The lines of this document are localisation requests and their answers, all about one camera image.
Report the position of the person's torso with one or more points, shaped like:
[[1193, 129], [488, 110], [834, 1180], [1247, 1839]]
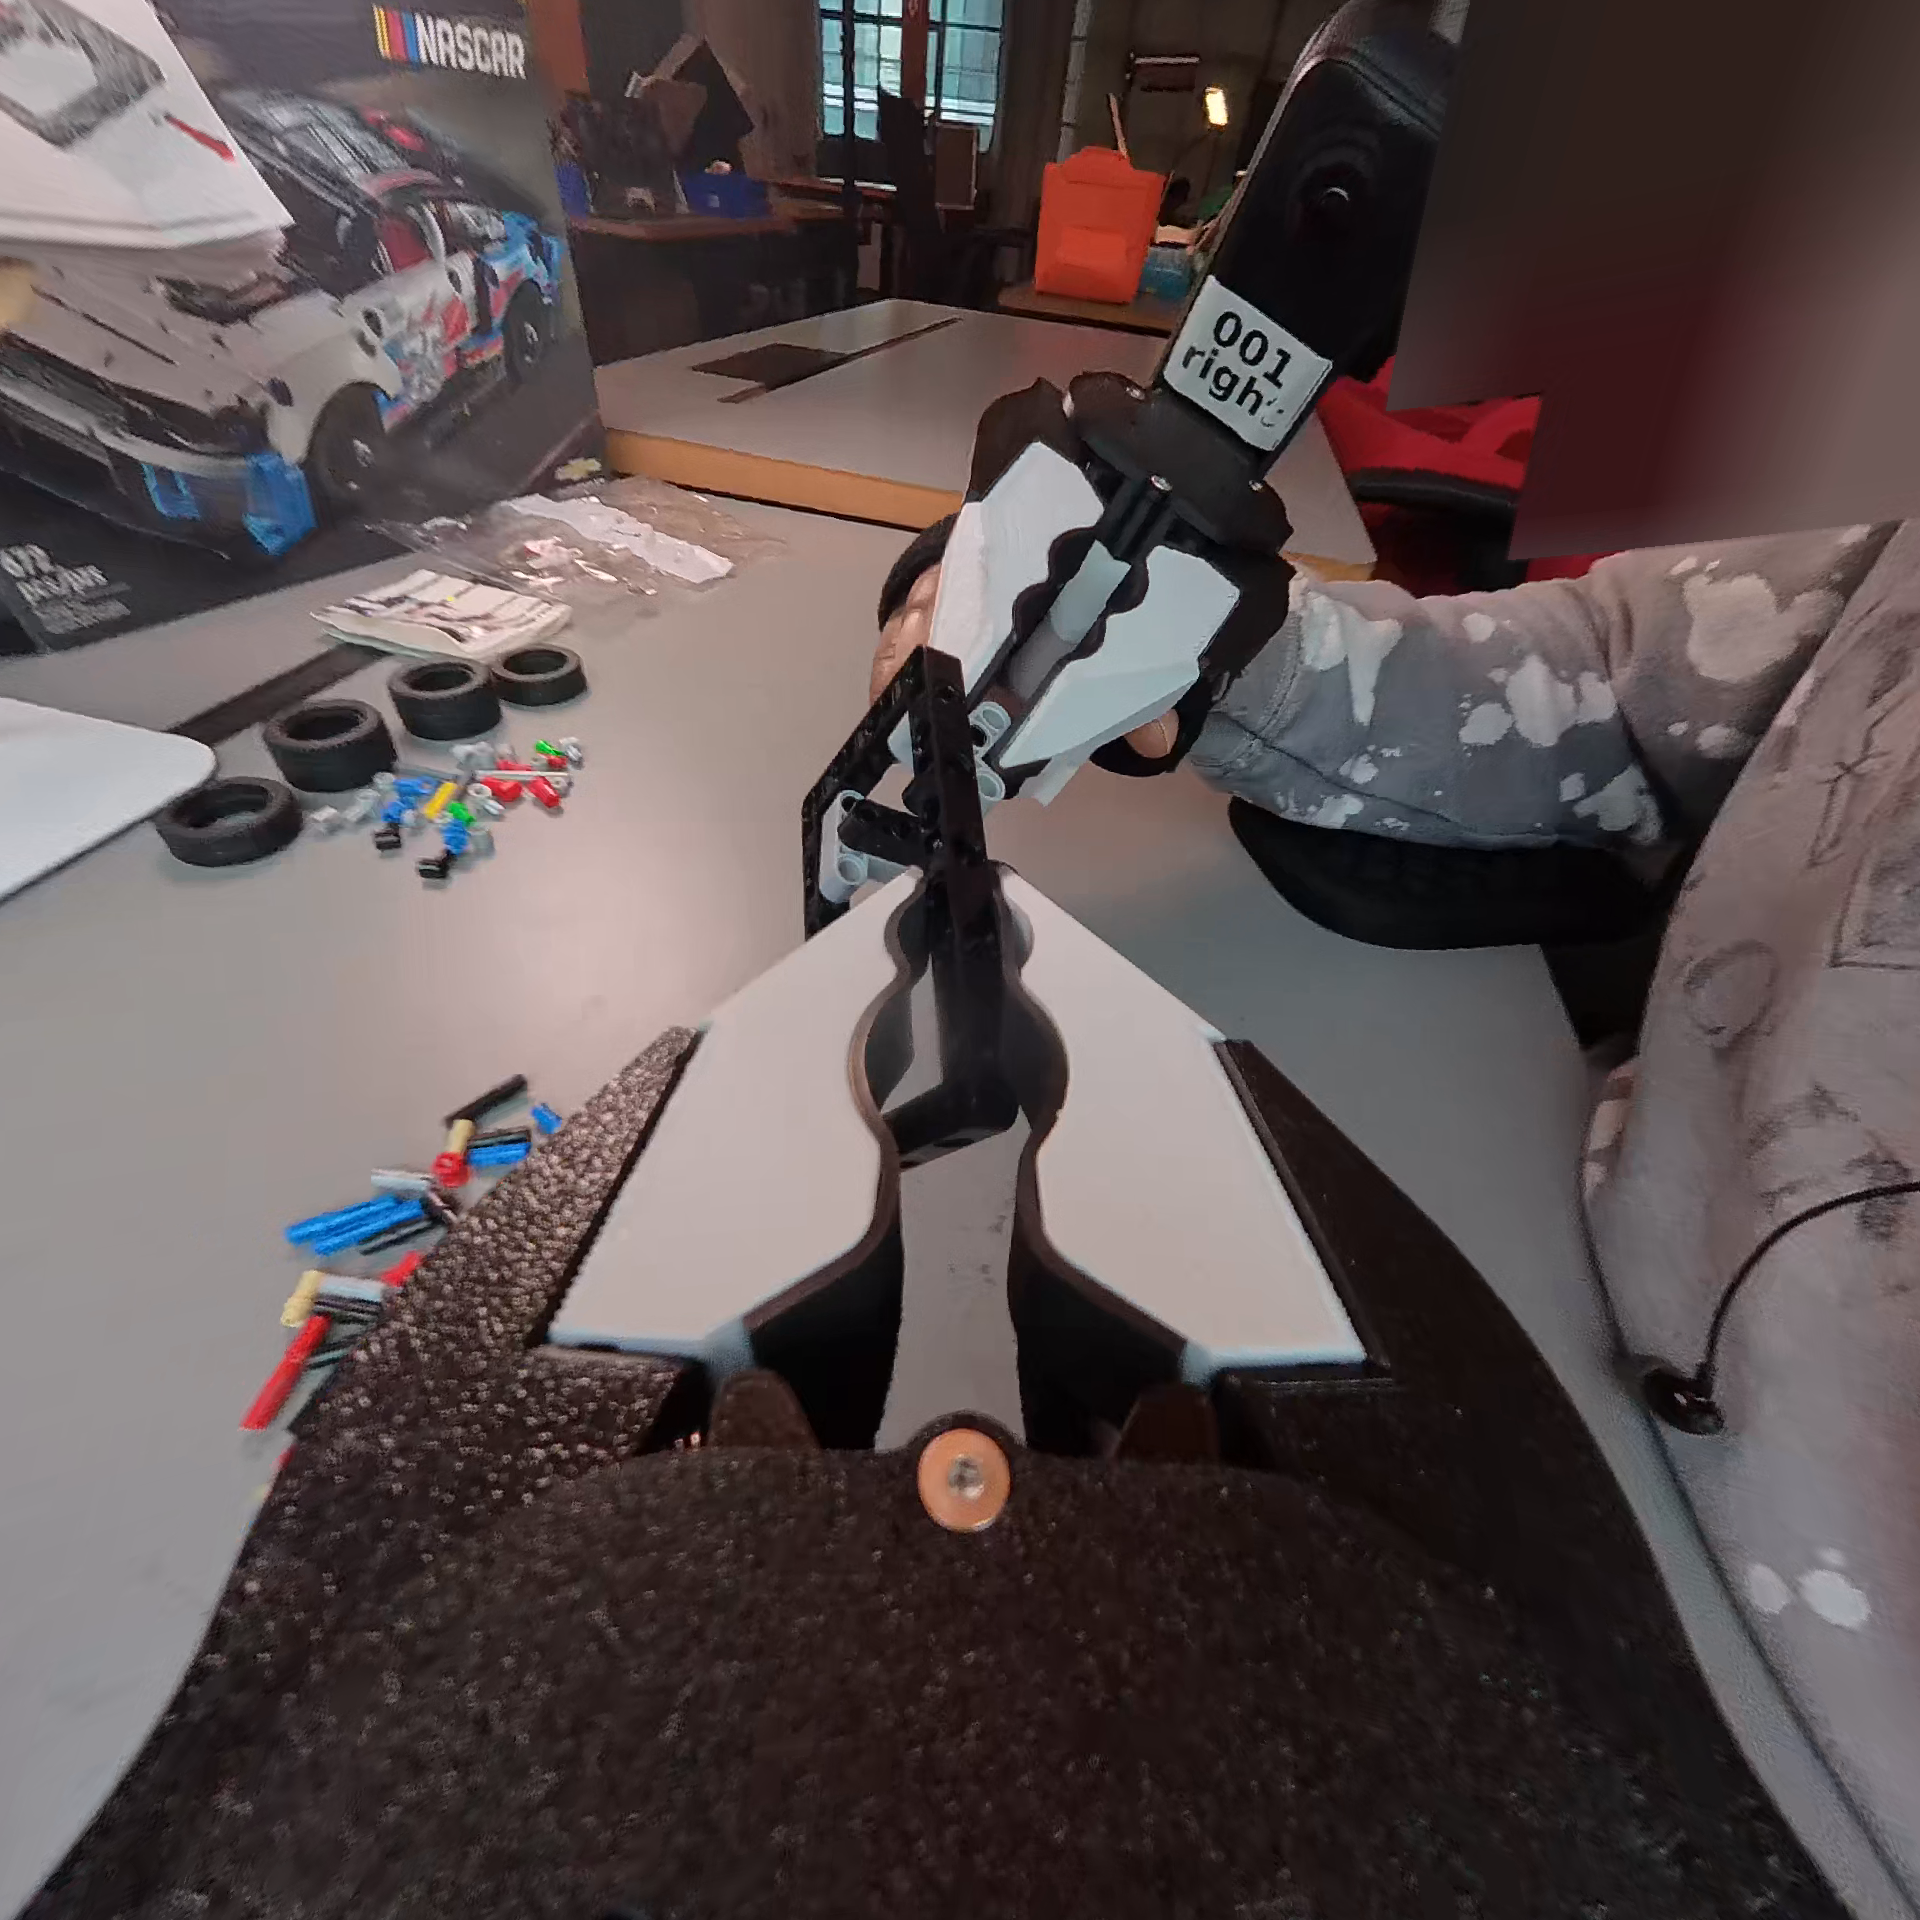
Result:
[[1800, 1049]]

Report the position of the pile of small connector pins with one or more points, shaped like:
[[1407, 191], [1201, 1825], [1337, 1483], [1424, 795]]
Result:
[[346, 1223]]

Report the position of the person's right forearm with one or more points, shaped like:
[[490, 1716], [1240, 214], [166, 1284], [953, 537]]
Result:
[[1500, 692]]

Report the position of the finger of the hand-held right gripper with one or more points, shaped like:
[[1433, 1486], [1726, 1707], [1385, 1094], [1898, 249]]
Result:
[[998, 585], [1155, 645]]

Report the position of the red chair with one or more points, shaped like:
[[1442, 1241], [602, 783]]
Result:
[[1424, 451]]

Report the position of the orange bin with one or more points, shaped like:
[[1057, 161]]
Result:
[[1095, 225]]

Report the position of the black rubber toy tire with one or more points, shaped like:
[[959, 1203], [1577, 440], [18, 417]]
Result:
[[289, 757], [511, 681], [408, 705], [182, 833]]

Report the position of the black toy car set box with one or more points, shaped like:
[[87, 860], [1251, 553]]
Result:
[[451, 150]]

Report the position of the cluster of mixed small parts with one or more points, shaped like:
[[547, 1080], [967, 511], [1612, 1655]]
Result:
[[451, 804]]

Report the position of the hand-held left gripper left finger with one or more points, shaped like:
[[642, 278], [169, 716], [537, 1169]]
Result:
[[734, 1184]]

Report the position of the grey desk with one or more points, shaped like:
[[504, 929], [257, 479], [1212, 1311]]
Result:
[[600, 932]]

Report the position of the grey table with wooden edge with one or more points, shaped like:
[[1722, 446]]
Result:
[[900, 389]]

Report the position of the person's right hand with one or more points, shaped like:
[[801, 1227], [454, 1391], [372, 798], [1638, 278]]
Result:
[[908, 615]]

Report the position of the paned window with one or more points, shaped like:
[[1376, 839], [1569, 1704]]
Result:
[[960, 60]]

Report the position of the building instruction booklet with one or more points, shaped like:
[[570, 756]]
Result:
[[106, 136]]

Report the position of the black building frame assembly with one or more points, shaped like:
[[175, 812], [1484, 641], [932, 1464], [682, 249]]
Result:
[[967, 1020]]

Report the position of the clear plastic bags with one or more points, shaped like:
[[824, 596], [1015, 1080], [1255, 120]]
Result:
[[628, 540]]

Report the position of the white book stand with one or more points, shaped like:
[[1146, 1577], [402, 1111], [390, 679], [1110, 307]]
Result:
[[76, 781]]

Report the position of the shiny sticker sheet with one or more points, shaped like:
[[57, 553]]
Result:
[[435, 608]]

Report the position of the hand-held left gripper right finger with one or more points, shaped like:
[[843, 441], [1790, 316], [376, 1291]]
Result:
[[1184, 1184]]

